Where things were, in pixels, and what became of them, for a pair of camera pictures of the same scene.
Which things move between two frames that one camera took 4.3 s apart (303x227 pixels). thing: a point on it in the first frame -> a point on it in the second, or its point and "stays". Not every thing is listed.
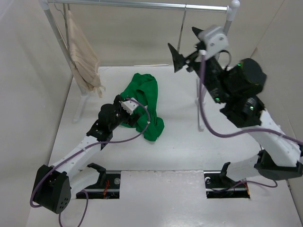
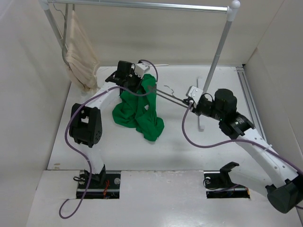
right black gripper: x=179 y=60 -> x=195 y=109
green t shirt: x=143 y=88 stays
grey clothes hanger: x=182 y=28 -> x=168 y=98
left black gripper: x=129 y=120 -> x=139 y=80
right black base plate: x=218 y=186 stays
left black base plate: x=109 y=188 stays
